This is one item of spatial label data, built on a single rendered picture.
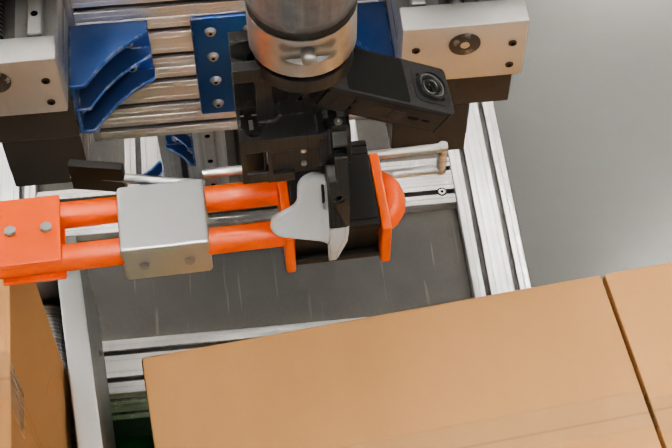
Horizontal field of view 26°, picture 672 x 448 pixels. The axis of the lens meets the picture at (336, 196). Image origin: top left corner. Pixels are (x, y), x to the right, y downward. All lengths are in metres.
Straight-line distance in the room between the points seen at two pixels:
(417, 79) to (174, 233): 0.23
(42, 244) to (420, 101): 0.32
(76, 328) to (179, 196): 0.65
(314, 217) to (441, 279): 1.17
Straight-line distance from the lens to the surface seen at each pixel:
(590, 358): 1.85
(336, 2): 0.94
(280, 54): 0.97
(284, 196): 1.15
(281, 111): 1.05
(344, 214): 1.09
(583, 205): 2.62
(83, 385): 1.75
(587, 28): 2.88
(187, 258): 1.15
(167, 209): 1.16
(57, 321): 1.88
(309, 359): 1.82
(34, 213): 1.17
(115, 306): 2.26
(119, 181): 1.20
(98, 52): 1.65
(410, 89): 1.06
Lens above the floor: 2.16
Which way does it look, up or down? 56 degrees down
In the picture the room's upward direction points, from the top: straight up
